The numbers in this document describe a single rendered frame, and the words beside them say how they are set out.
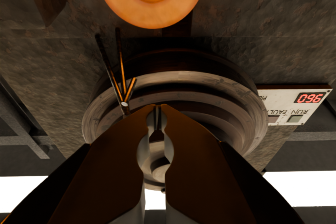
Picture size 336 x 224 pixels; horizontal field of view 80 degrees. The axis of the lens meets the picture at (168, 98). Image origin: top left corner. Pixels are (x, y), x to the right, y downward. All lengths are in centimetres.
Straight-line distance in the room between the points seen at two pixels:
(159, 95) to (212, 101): 11
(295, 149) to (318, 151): 84
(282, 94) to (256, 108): 22
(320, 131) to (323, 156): 329
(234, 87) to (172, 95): 12
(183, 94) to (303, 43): 35
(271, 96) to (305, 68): 12
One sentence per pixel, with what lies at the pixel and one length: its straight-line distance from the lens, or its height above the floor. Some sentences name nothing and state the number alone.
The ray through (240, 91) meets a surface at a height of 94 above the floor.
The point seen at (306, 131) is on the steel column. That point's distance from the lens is 634.
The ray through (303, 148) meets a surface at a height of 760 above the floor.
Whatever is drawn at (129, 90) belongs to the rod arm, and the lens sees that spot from 31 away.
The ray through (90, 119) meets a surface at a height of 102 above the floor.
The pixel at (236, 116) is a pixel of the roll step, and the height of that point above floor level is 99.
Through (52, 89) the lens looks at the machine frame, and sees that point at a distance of 69.
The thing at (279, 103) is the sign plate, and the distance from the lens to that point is 73.
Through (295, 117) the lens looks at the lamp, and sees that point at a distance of 81.
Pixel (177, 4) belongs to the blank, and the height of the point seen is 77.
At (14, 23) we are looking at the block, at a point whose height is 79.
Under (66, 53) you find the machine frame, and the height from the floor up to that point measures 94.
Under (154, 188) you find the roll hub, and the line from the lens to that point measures 61.
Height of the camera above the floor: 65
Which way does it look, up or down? 46 degrees up
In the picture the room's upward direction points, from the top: 180 degrees counter-clockwise
